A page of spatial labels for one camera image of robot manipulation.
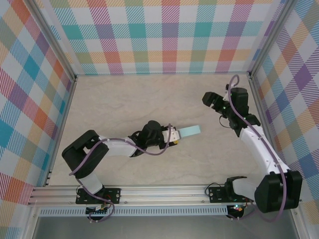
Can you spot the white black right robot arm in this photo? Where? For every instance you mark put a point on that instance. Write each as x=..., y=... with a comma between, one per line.
x=259, y=149

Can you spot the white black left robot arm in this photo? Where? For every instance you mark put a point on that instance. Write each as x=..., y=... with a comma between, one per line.
x=117, y=148

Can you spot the aluminium side rail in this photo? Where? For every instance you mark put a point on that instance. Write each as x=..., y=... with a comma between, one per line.
x=265, y=124
x=67, y=104

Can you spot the wide aluminium mounting rail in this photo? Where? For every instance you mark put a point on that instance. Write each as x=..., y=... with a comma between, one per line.
x=162, y=193

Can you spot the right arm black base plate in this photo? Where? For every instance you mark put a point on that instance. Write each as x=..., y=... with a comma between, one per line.
x=216, y=194

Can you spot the aluminium frame post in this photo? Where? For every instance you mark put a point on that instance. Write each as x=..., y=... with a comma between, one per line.
x=49, y=37
x=271, y=37

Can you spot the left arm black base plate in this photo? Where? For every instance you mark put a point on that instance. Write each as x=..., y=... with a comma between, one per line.
x=113, y=194

